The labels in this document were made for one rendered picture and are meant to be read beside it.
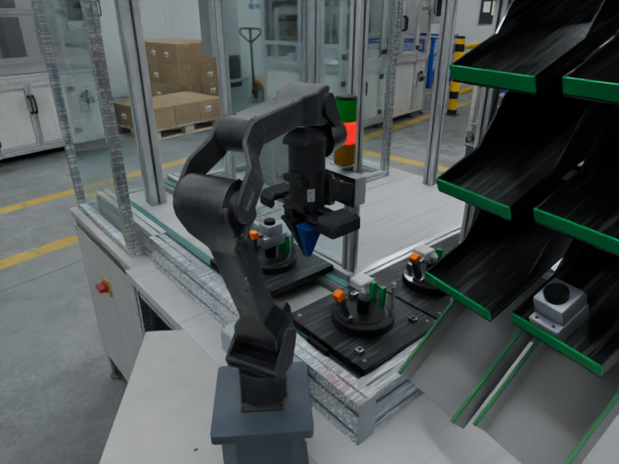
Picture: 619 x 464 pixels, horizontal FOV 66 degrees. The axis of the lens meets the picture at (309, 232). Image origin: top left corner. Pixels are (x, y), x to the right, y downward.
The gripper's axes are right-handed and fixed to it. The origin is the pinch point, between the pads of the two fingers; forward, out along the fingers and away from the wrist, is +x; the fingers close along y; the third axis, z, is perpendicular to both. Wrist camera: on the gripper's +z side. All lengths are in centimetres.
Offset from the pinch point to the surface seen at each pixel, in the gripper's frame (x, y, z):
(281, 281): 28.9, 29.0, 15.6
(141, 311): 53, 74, -6
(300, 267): 29.0, 31.2, 23.7
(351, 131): -8.1, 21.6, 31.3
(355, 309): 26.7, 6.2, 18.7
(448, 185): -11.1, -17.4, 12.0
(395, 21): -25, 87, 121
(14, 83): 47, 547, 57
